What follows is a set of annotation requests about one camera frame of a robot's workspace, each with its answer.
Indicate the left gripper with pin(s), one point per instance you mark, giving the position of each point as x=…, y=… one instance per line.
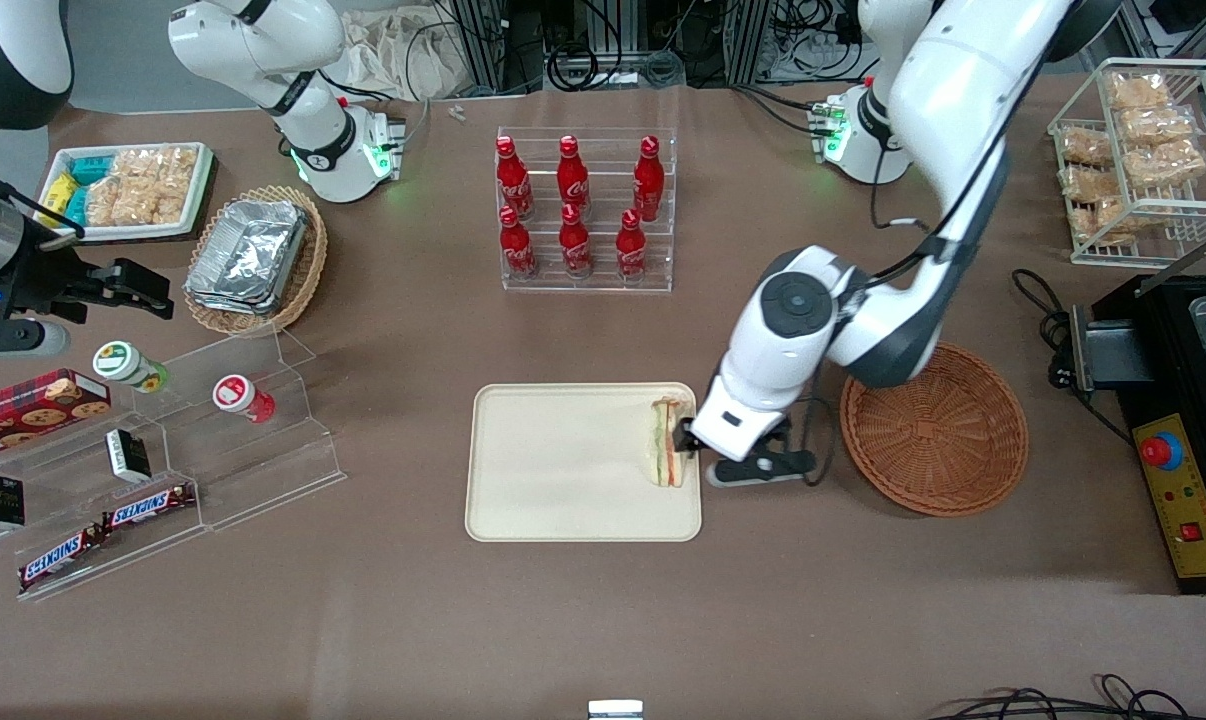
x=685, y=428

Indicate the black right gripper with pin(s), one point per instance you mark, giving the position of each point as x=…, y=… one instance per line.
x=51, y=281

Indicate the triangular sandwich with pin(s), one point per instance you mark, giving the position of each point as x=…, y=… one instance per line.
x=668, y=445

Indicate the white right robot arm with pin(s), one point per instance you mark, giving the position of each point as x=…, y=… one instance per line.
x=253, y=45

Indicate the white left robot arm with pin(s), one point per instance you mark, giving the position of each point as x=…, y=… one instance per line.
x=963, y=100

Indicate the white rectangular snack tray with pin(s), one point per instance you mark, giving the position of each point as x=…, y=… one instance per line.
x=203, y=190

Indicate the cream plastic tray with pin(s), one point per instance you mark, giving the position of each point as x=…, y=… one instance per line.
x=563, y=462

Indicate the light oval wicker basket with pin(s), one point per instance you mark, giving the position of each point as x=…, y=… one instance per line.
x=308, y=270

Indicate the brown round wicker basket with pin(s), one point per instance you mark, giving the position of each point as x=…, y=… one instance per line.
x=933, y=440

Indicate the green lid drink bottle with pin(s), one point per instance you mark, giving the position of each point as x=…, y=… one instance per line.
x=123, y=364

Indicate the teal snack packet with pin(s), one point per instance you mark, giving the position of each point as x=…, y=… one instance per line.
x=90, y=169
x=77, y=205

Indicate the clear rice cracker bag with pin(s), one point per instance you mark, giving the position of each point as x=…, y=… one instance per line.
x=171, y=185
x=118, y=190

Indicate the yellow snack packet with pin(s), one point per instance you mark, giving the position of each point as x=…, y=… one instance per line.
x=58, y=193

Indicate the stacked aluminium foil containers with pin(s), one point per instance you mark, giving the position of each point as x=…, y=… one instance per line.
x=248, y=255

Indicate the red lid drink bottle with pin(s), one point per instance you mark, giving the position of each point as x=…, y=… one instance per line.
x=241, y=397

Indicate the red cookie box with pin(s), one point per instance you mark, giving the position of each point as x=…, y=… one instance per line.
x=33, y=410

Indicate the small black box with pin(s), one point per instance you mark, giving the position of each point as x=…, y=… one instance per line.
x=0, y=502
x=128, y=455

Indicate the clear acrylic bottle rack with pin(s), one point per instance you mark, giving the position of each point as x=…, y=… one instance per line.
x=588, y=285

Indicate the red cola bottle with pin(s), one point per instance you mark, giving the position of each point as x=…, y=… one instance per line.
x=514, y=180
x=631, y=250
x=649, y=185
x=517, y=250
x=572, y=180
x=575, y=248

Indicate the snickers chocolate bar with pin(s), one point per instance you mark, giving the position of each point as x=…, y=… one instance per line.
x=58, y=560
x=148, y=506

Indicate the clear acrylic stepped display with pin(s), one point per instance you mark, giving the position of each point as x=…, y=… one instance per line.
x=263, y=470

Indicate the crumpled white cloth bag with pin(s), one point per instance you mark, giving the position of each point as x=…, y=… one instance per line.
x=403, y=55

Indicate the grey metal box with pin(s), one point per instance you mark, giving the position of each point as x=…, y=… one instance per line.
x=1113, y=355

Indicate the red emergency stop button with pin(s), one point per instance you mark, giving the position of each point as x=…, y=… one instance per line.
x=1159, y=452

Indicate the cracker packet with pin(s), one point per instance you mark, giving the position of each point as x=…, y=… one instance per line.
x=1158, y=125
x=1091, y=182
x=1085, y=146
x=1118, y=215
x=1138, y=90
x=1168, y=163

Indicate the black machine with yellow panel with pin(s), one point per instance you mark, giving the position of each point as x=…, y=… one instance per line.
x=1173, y=330

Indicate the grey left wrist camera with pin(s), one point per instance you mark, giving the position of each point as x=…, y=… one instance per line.
x=763, y=470

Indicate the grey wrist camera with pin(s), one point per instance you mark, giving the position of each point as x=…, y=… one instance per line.
x=763, y=470
x=8, y=340

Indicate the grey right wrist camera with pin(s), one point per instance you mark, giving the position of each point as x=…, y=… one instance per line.
x=8, y=340

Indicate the aluminium frame post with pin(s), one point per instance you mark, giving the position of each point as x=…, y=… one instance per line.
x=748, y=40
x=493, y=40

